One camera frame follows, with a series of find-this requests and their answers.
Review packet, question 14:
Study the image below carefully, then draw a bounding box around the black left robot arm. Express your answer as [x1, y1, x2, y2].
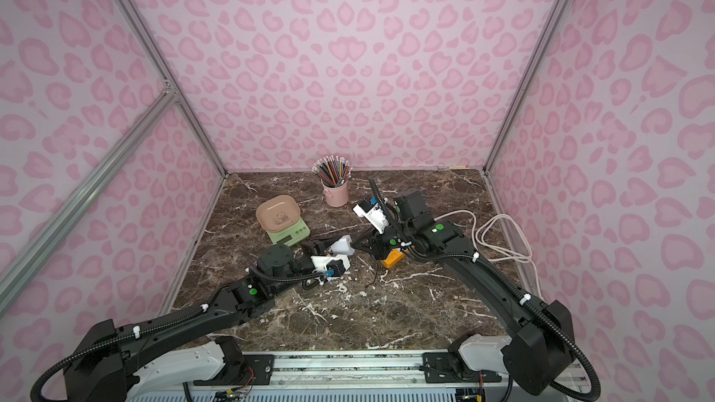
[30, 245, 348, 401]

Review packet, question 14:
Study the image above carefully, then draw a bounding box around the beige scale bowl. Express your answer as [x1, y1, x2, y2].
[255, 195, 301, 233]

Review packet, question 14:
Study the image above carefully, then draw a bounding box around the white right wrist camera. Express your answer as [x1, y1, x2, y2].
[353, 197, 389, 234]

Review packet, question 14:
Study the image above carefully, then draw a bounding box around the aluminium mounting rail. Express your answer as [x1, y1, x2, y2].
[105, 348, 593, 402]

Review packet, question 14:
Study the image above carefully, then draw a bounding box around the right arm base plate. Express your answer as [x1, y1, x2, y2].
[419, 352, 503, 383]

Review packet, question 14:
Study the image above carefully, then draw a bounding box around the bundle of coloured pencils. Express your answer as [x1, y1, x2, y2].
[312, 156, 352, 188]

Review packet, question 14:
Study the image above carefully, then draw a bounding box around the green electronic kitchen scale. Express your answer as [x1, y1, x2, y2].
[267, 218, 311, 247]

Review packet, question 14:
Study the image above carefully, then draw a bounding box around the white power strip cord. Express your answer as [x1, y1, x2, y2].
[432, 208, 543, 297]

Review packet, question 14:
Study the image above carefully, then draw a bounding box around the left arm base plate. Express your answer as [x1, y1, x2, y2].
[192, 336, 276, 387]

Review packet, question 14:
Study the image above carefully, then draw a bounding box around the black USB cable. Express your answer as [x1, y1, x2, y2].
[362, 253, 387, 291]

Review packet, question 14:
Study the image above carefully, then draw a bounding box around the white USB charger adapter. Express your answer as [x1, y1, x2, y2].
[329, 234, 356, 256]

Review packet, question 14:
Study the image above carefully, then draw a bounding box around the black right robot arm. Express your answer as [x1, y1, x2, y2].
[355, 179, 601, 401]

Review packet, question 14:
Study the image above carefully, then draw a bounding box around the pink metal pencil bucket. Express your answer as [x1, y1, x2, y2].
[323, 180, 349, 208]

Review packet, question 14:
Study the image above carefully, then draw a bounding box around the orange power strip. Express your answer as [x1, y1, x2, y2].
[381, 249, 405, 269]

